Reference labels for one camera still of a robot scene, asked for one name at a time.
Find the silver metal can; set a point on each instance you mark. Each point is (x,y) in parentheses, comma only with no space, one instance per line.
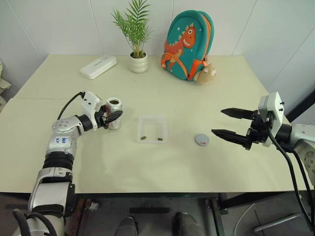
(115,107)

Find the beige hamster plush toy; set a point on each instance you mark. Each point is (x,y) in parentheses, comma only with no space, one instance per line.
(205,76)

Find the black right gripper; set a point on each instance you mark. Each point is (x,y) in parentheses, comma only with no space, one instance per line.
(259,130)

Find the dark grey rounded shape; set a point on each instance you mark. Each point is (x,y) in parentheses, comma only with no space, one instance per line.
(189,225)
(126,227)

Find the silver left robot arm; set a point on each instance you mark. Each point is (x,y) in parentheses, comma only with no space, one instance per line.
(59,145)

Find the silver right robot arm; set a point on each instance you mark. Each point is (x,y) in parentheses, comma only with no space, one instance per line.
(302,137)

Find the teal dinosaur backpack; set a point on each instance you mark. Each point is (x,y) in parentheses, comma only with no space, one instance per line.
(177,24)

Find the black flat bar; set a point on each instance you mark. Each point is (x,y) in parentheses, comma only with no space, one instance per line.
(150,210)

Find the white flat rectangular case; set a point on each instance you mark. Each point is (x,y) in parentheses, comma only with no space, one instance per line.
(98,67)

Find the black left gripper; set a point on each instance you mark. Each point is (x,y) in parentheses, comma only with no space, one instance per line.
(101,118)

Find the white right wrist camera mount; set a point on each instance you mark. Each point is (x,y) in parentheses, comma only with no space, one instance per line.
(273,103)

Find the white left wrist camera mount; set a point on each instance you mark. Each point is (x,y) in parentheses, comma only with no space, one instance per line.
(89,100)

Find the cream ribbed plant pot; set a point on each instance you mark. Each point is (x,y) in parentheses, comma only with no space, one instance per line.
(139,65)

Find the grey metal tube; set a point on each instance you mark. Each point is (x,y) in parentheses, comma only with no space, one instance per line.
(278,222)

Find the small grey round lid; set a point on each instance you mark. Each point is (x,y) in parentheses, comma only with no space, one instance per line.
(201,139)

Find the black diagonal metal bar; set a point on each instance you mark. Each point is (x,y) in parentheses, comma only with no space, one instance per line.
(301,107)

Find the crumpled beige cloth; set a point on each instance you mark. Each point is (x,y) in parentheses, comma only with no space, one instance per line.
(3,86)

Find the green palm plant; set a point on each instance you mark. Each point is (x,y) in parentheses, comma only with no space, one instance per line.
(137,29)

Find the clear plastic tray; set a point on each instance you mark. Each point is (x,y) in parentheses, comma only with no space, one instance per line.
(152,127)

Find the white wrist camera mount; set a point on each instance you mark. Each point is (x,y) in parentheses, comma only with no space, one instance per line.
(273,103)
(89,100)

